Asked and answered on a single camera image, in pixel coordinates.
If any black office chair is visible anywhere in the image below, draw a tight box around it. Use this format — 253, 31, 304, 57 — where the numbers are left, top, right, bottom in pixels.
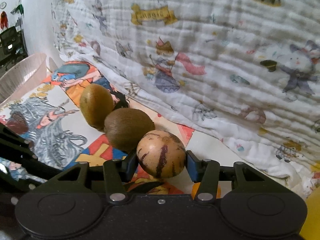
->
1, 27, 28, 67

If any small striped pepino melon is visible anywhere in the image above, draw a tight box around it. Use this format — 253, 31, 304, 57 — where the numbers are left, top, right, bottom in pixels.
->
137, 129, 186, 179

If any yellow fruit bowl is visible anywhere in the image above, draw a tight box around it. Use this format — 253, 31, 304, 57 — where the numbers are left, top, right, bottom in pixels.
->
300, 188, 320, 240

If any brown kiwi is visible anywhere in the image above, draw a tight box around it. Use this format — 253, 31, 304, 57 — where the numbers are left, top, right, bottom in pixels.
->
104, 108, 155, 152

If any colourful anime print cloth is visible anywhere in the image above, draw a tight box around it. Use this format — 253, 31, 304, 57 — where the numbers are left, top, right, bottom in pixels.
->
0, 61, 226, 196

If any white cartoon print blanket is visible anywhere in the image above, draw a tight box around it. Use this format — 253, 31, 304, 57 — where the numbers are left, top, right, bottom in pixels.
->
52, 0, 319, 197

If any green mango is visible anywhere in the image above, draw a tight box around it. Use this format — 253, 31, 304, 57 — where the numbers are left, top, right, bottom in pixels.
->
80, 83, 114, 130

